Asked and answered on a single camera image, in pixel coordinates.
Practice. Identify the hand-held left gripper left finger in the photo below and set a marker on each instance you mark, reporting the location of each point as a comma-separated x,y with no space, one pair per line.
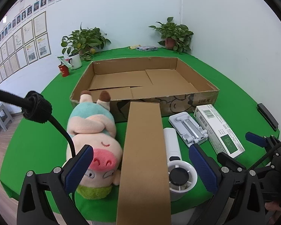
80,168

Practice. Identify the person's right hand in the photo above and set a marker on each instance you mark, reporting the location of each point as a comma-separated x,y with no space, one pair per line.
272,209

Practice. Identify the colourful flat packet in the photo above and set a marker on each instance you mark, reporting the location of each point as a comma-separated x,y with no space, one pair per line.
146,48

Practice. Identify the green plant in terracotta pot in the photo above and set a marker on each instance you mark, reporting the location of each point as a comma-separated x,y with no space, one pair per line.
175,32

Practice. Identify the black rectangular object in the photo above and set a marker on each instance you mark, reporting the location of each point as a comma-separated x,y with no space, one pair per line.
268,117

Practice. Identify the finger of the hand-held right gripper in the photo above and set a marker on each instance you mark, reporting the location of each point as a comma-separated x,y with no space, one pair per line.
255,139
229,159

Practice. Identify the green packet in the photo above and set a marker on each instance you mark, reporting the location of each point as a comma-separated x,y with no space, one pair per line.
64,62

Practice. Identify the large shallow cardboard box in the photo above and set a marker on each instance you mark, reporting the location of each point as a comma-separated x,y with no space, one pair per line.
121,79

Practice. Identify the pink plush pig toy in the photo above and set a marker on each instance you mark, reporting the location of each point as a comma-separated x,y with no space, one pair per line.
96,131

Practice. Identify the bushy potted green plant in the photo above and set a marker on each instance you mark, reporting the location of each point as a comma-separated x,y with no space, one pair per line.
84,39

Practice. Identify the white enamel mug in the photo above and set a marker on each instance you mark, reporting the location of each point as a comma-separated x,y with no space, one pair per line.
76,62

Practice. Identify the narrow brown cardboard box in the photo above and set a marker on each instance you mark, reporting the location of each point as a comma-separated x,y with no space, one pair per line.
142,157

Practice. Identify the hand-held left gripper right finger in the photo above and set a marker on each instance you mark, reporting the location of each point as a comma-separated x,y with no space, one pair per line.
202,168

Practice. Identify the green tablecloth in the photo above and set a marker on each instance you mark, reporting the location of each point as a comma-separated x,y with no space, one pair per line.
37,133

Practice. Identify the white folding phone stand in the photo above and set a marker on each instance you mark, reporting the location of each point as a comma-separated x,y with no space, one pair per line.
178,119

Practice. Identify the wall of framed certificates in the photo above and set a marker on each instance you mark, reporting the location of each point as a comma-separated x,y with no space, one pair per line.
25,42

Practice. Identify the red paper cup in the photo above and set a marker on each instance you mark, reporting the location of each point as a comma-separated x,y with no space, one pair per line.
64,71

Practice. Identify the yellow paper packet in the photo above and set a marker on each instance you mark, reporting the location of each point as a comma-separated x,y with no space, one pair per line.
133,47

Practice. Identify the white hair dryer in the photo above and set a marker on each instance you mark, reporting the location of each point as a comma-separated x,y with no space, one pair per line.
172,145

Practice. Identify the white box with green label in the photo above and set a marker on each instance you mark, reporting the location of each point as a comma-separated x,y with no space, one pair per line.
215,126

